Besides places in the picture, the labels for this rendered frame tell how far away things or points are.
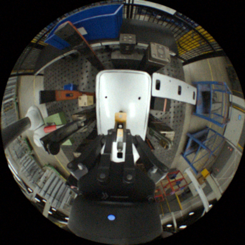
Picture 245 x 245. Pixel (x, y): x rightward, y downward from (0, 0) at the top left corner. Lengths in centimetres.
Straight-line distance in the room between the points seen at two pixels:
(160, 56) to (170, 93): 16
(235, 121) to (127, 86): 776
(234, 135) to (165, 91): 781
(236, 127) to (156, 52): 774
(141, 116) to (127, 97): 9
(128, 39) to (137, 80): 16
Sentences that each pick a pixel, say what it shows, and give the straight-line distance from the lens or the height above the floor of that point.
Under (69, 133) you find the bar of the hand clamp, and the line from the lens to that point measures 24.
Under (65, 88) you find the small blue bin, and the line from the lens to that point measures 72.
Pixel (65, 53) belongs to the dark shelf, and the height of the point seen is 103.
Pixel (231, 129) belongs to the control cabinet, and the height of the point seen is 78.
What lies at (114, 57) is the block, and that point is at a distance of 33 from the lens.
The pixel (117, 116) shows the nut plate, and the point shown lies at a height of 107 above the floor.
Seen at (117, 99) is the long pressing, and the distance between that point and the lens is 28.
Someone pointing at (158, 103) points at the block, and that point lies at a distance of 34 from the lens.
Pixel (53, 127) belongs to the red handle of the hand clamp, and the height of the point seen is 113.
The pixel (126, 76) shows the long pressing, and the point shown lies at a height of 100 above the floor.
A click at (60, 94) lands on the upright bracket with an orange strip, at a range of 21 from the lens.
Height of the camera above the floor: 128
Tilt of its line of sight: 71 degrees down
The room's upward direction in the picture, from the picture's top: 178 degrees clockwise
